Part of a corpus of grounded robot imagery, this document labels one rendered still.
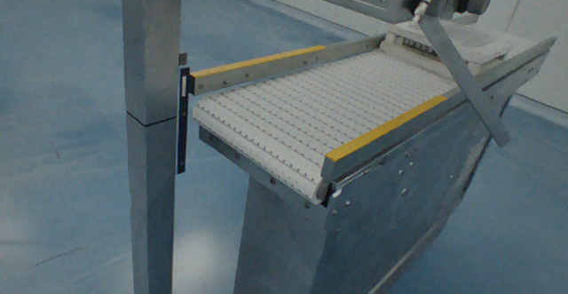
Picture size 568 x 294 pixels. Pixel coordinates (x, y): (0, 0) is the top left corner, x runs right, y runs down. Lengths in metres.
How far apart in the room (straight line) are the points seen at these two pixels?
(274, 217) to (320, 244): 0.11
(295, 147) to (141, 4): 0.28
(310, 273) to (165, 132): 0.37
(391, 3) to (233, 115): 0.32
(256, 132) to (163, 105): 0.16
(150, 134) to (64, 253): 1.08
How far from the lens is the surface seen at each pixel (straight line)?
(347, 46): 0.95
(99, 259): 1.64
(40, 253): 1.71
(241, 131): 0.59
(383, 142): 0.59
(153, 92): 0.63
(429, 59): 1.02
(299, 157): 0.54
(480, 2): 0.52
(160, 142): 0.68
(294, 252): 0.81
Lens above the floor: 1.20
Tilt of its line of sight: 30 degrees down
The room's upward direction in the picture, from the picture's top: 10 degrees clockwise
